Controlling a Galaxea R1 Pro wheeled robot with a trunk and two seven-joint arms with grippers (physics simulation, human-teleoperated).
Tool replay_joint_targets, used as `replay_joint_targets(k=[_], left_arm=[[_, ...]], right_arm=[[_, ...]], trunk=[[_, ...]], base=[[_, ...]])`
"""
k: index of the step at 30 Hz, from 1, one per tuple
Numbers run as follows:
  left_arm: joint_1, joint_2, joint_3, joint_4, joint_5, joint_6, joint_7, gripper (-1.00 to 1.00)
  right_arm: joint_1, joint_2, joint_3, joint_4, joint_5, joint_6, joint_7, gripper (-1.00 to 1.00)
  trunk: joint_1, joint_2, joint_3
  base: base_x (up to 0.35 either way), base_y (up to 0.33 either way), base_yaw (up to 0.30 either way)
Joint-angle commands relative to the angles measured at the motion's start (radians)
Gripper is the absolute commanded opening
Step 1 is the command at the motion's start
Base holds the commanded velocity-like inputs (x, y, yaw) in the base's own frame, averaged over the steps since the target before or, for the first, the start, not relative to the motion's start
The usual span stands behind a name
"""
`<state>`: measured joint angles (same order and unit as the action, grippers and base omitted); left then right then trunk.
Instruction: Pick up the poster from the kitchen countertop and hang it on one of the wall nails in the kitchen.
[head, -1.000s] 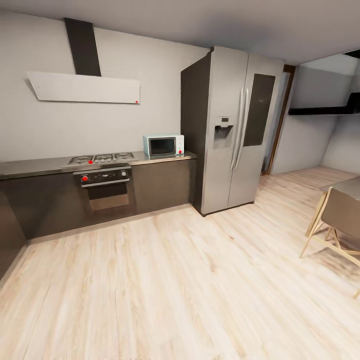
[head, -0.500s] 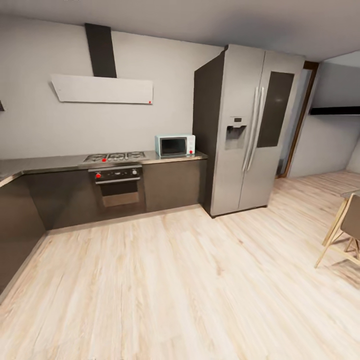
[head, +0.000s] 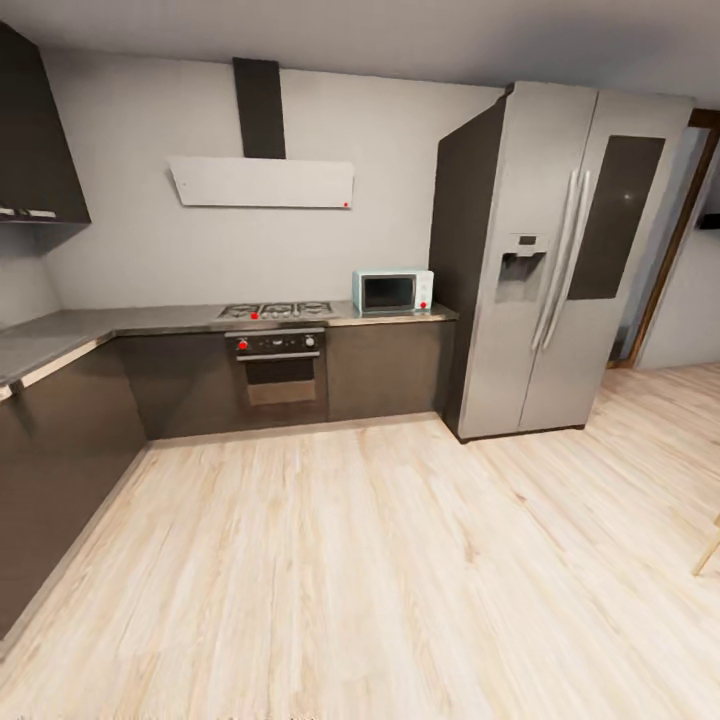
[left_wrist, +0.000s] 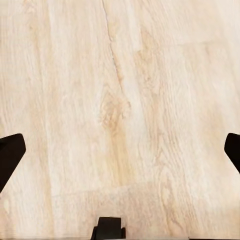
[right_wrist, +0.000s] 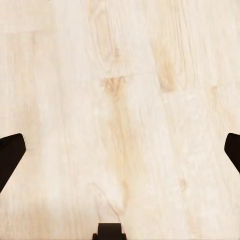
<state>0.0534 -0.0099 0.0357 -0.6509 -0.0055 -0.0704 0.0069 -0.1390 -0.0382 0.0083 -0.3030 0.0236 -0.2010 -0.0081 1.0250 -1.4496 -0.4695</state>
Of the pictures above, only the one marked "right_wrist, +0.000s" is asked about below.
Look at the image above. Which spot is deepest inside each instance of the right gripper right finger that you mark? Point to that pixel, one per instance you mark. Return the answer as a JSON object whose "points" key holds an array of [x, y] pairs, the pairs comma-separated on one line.
{"points": [[232, 149]]}

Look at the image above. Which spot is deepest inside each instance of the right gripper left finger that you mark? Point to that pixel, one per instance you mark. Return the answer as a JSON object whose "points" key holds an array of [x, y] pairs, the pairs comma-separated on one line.
{"points": [[12, 149]]}

